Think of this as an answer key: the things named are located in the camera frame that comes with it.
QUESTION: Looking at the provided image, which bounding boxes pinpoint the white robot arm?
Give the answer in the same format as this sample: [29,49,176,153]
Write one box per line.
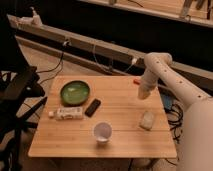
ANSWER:
[138,52,213,171]

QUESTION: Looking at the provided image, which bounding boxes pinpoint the small orange object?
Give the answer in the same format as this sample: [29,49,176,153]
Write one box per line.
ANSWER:
[133,79,140,85]

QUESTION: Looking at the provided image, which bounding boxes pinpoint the blue box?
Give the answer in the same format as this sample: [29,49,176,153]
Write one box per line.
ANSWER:
[161,95,172,110]

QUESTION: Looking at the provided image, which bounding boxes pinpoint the black remote control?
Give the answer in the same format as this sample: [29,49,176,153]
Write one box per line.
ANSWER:
[85,99,101,117]

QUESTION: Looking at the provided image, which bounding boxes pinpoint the white plastic cup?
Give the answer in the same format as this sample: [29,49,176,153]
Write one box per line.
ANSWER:
[93,122,112,143]

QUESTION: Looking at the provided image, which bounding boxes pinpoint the wooden table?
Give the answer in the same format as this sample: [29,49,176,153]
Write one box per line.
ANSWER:
[28,76,177,158]

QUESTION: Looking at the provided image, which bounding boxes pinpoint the green bowl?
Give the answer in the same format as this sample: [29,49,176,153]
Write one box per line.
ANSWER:
[60,80,90,106]

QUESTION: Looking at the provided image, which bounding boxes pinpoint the white toothpaste tube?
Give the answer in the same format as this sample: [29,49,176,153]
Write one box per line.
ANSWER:
[48,107,83,120]

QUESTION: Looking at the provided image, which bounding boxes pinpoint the black chair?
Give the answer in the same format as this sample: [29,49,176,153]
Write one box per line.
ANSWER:
[0,11,47,171]

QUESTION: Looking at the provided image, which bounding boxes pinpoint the white spray bottle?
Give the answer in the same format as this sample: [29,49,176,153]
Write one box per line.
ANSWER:
[31,7,43,27]

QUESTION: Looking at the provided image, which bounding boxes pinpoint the white plug with cable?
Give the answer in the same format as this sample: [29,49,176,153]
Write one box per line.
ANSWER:
[124,57,138,73]

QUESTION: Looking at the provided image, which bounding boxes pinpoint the black floor cables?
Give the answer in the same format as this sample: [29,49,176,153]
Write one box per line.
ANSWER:
[164,103,185,168]

